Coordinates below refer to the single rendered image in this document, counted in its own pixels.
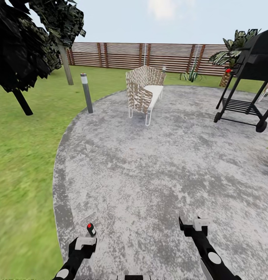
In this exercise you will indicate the tree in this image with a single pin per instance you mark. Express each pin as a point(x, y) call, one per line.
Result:
point(63, 23)
point(21, 52)

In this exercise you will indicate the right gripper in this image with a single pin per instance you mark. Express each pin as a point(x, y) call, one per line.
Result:
point(189, 231)

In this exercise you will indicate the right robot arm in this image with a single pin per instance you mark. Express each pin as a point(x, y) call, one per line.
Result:
point(211, 262)

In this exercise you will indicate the insectifuge atomizer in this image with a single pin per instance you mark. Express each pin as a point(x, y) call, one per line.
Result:
point(91, 229)

